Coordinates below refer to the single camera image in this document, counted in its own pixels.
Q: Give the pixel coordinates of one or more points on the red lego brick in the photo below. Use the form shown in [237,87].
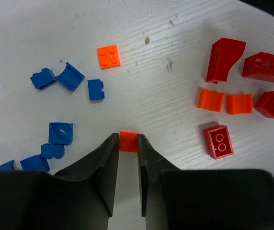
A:
[259,67]

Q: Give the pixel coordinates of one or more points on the red small lego cube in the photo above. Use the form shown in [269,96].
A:
[265,104]

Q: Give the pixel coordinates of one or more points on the blue curved lego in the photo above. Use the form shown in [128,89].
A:
[70,78]

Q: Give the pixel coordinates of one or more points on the orange small lego plate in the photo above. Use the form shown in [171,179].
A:
[128,141]

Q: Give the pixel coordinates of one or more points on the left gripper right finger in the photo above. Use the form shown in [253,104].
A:
[150,165]

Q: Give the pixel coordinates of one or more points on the orange curved lego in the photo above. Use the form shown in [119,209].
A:
[211,100]
[239,104]

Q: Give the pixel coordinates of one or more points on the blue dome lego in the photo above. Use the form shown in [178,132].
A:
[60,133]

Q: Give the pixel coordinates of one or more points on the red lego slope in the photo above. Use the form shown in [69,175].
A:
[225,53]

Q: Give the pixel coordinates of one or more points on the blue lego block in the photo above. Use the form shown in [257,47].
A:
[50,150]

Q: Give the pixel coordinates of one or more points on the red two-stud lego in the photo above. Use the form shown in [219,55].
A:
[218,141]

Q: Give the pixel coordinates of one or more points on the blue small lego brick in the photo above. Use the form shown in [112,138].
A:
[95,89]

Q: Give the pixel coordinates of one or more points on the blue lego edge piece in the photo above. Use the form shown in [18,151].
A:
[7,166]

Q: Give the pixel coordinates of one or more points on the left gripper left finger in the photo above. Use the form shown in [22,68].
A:
[100,167]

